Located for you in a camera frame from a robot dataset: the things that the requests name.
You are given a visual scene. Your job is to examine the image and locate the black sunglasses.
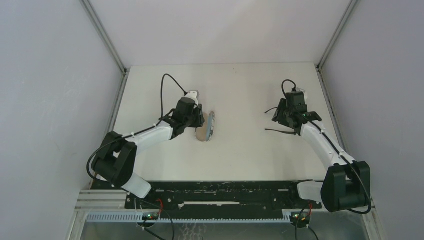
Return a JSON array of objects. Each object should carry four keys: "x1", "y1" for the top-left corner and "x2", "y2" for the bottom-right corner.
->
[{"x1": 264, "y1": 106, "x2": 297, "y2": 136}]

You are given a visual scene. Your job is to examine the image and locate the map print glasses case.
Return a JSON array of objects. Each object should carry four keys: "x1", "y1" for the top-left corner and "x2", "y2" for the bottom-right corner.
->
[{"x1": 195, "y1": 111, "x2": 215, "y2": 142}]

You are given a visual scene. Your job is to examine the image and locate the light blue cleaning cloth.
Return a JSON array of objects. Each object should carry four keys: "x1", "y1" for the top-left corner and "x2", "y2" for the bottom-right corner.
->
[{"x1": 206, "y1": 111, "x2": 215, "y2": 142}]

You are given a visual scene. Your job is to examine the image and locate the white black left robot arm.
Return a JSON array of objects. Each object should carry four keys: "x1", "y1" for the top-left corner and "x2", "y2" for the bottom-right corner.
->
[{"x1": 88, "y1": 96, "x2": 205, "y2": 199}]

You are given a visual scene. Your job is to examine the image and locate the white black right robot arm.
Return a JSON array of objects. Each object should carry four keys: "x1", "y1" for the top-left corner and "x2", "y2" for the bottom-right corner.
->
[{"x1": 272, "y1": 90, "x2": 372, "y2": 215}]

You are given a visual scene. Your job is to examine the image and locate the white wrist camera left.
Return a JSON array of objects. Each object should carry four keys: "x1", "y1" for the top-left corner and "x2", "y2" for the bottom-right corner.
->
[{"x1": 184, "y1": 90, "x2": 199, "y2": 105}]

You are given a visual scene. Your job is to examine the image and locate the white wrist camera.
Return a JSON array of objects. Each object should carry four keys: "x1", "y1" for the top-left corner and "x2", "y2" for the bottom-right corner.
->
[
  {"x1": 296, "y1": 87, "x2": 308, "y2": 101},
  {"x1": 184, "y1": 90, "x2": 199, "y2": 105}
]

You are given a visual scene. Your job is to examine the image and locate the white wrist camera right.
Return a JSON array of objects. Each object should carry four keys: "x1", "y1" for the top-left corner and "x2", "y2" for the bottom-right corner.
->
[{"x1": 296, "y1": 87, "x2": 308, "y2": 101}]

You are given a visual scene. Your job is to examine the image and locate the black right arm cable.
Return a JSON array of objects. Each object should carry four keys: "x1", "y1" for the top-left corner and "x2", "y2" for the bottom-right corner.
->
[{"x1": 281, "y1": 79, "x2": 373, "y2": 215}]

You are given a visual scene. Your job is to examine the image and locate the right aluminium frame rail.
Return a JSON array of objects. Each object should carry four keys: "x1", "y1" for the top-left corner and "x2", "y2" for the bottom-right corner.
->
[{"x1": 321, "y1": 0, "x2": 390, "y2": 210}]

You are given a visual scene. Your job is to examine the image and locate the aluminium frame rail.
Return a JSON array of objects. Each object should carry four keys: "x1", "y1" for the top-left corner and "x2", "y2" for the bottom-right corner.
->
[
  {"x1": 321, "y1": 0, "x2": 390, "y2": 210},
  {"x1": 79, "y1": 0, "x2": 128, "y2": 134}
]

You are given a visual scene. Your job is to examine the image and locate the white slotted cable duct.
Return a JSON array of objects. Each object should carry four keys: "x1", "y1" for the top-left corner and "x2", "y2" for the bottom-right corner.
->
[{"x1": 85, "y1": 211, "x2": 296, "y2": 223}]

